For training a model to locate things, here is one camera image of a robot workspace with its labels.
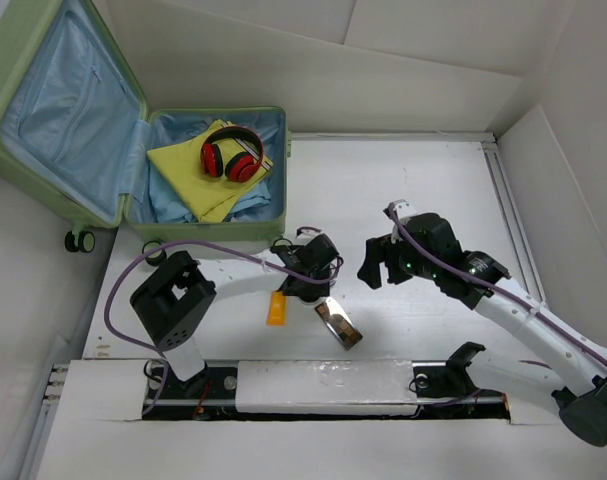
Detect yellow shorts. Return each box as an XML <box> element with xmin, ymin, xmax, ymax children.
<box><xmin>147</xmin><ymin>119</ymin><xmax>272</xmax><ymax>223</ymax></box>

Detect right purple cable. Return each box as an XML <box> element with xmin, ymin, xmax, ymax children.
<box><xmin>387</xmin><ymin>202</ymin><xmax>607</xmax><ymax>444</ymax></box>

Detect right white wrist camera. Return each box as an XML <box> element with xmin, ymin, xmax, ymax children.
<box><xmin>384</xmin><ymin>199</ymin><xmax>416</xmax><ymax>219</ymax></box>

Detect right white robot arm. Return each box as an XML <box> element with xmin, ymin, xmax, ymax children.
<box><xmin>357</xmin><ymin>201</ymin><xmax>607</xmax><ymax>447</ymax></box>

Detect green hard-shell suitcase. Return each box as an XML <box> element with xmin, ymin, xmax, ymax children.
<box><xmin>0</xmin><ymin>1</ymin><xmax>290</xmax><ymax>252</ymax></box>

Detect red black headphones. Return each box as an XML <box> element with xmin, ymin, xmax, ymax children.
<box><xmin>200</xmin><ymin>125</ymin><xmax>264</xmax><ymax>183</ymax></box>

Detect orange tube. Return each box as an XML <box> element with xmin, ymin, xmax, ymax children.
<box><xmin>266</xmin><ymin>291</ymin><xmax>287</xmax><ymax>327</ymax></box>

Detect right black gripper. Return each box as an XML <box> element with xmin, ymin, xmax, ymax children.
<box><xmin>356</xmin><ymin>230</ymin><xmax>440</xmax><ymax>289</ymax></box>

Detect light blue cloth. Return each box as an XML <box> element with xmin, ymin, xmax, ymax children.
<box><xmin>149</xmin><ymin>168</ymin><xmax>272</xmax><ymax>223</ymax></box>

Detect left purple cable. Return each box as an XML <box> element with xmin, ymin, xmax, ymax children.
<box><xmin>105</xmin><ymin>227</ymin><xmax>345</xmax><ymax>419</ymax></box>

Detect purple cable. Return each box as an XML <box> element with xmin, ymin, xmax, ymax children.
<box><xmin>387</xmin><ymin>202</ymin><xmax>607</xmax><ymax>444</ymax></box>
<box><xmin>105</xmin><ymin>227</ymin><xmax>345</xmax><ymax>419</ymax></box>

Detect eyeshadow palette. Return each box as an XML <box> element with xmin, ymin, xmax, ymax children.
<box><xmin>314</xmin><ymin>297</ymin><xmax>363</xmax><ymax>351</ymax></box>

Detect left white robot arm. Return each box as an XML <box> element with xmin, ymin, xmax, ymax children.
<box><xmin>130</xmin><ymin>234</ymin><xmax>342</xmax><ymax>398</ymax></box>

